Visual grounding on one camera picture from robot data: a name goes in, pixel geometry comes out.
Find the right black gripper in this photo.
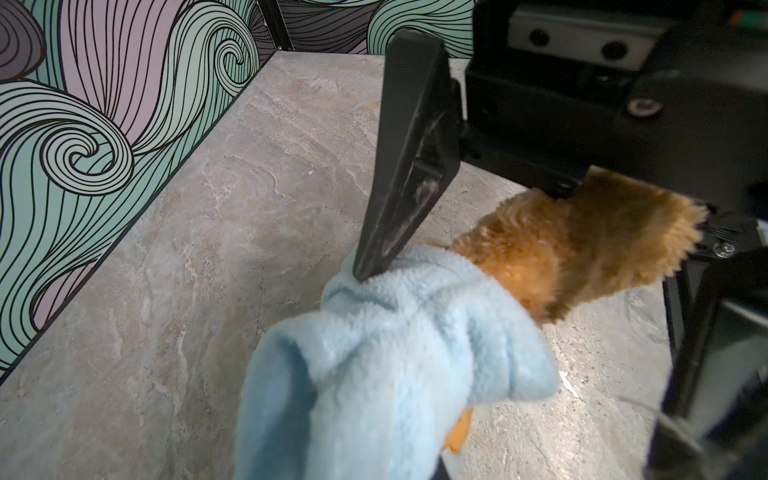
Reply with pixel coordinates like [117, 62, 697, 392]
[464, 1, 767, 216]

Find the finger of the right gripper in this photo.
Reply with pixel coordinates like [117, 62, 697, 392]
[353, 29, 463, 281]

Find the brown teddy bear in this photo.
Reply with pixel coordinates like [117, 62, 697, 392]
[443, 165, 709, 457]

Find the light blue fleece hoodie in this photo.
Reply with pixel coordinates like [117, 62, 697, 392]
[234, 246, 559, 479]

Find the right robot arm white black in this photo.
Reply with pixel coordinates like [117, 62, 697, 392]
[353, 1, 767, 479]

